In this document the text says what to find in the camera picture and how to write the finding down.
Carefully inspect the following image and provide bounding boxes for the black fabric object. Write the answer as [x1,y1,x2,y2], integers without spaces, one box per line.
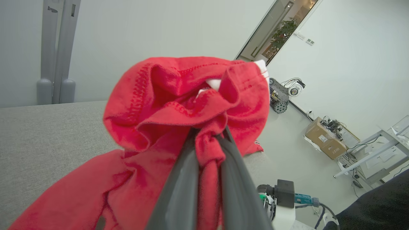
[323,169,409,230]

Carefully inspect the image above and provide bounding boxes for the electronics pile with wires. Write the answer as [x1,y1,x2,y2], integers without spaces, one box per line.
[320,116,346,136]

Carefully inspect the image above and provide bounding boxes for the red and white garment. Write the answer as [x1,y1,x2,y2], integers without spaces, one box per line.
[8,56,271,230]

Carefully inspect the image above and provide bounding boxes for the glass door panel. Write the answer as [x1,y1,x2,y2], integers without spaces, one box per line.
[235,0,320,66]

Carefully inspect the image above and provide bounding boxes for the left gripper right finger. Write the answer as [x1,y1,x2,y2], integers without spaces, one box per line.
[217,126,274,230]

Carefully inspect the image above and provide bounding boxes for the small wheeled robot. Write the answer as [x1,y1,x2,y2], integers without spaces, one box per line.
[269,77,306,114]

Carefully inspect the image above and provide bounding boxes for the right camera cable teal plug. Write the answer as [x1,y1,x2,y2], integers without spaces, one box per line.
[294,193,341,230]

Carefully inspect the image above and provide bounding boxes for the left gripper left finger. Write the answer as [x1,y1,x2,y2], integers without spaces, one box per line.
[145,128,200,230]

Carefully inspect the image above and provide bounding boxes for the floor cable bundle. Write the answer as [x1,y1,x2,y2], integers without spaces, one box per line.
[336,153,365,189]

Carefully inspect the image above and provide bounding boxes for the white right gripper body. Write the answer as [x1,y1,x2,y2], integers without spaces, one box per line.
[257,184,298,230]

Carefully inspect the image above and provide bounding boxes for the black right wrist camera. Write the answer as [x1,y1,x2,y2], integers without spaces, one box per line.
[276,180,295,209]

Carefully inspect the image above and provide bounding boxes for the green potted plant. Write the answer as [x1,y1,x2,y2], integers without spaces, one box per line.
[271,19,298,51]

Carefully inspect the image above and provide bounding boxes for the brown cardboard box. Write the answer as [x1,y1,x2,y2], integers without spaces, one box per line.
[305,117,348,160]

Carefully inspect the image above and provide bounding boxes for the grey partition post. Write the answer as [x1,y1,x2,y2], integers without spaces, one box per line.
[36,0,81,105]

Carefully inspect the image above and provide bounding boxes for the grey metal desk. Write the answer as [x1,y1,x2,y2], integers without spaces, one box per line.
[334,115,409,189]

